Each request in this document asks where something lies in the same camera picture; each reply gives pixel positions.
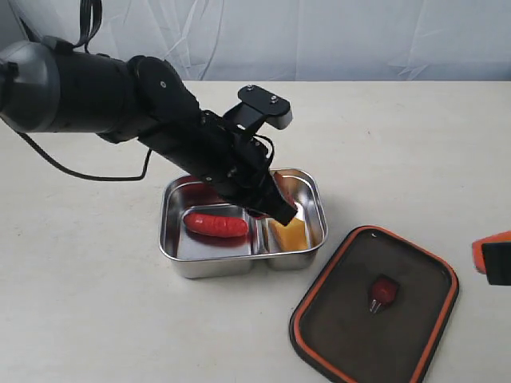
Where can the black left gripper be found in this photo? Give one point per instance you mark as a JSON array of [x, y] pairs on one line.
[[212, 150]]

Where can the right gripper orange black finger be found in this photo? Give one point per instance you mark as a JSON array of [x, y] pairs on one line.
[[491, 257]]

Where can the yellow cheese wedge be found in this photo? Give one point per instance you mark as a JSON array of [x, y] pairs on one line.
[[292, 237]]

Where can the steel lunch box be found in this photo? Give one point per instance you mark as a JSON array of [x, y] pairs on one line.
[[200, 256]]

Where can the red sausage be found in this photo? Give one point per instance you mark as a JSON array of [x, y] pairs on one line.
[[215, 225]]

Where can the dark transparent lid orange seal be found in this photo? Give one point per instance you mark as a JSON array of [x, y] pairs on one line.
[[377, 310]]

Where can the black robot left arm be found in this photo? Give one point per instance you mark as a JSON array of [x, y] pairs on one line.
[[50, 87]]

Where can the white wrinkled backdrop curtain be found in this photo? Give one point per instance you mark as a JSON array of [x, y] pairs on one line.
[[314, 40]]

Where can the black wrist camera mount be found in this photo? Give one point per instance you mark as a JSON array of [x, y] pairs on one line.
[[258, 106]]

